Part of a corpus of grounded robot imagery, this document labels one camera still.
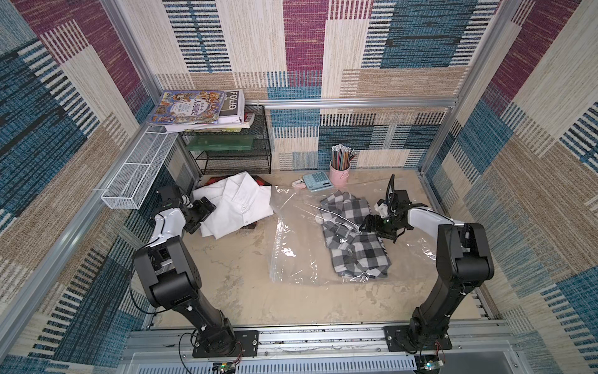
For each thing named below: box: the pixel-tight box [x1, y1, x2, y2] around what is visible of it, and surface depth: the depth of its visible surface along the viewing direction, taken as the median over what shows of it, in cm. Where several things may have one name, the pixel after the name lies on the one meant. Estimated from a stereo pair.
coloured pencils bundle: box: [331, 143, 356, 171], surface depth 110 cm
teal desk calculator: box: [302, 171, 335, 193], surface depth 117 cm
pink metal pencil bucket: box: [329, 159, 352, 188], surface depth 111 cm
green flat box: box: [185, 134, 255, 152], surface depth 96 cm
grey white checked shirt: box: [319, 190, 392, 279], surface depth 96 cm
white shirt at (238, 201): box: [192, 171, 275, 240], surface depth 98 cm
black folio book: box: [163, 88, 251, 132], surface depth 83 cm
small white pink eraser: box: [291, 179, 307, 190], surface depth 115 cm
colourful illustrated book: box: [147, 90, 227, 125], surface depth 83 cm
